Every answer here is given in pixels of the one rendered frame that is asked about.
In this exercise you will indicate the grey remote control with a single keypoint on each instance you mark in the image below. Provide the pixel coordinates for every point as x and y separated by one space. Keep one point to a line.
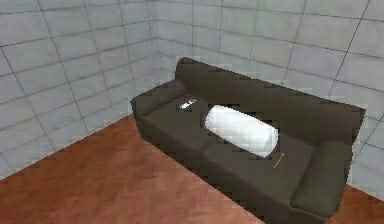
187 104

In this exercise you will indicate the white pillow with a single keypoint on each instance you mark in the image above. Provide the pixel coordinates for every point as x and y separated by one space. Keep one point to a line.
240 129

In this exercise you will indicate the dark brown sofa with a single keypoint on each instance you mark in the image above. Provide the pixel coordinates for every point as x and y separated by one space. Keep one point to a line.
233 173

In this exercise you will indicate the orange pencil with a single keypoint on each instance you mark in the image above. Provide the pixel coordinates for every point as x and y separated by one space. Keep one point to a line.
279 160

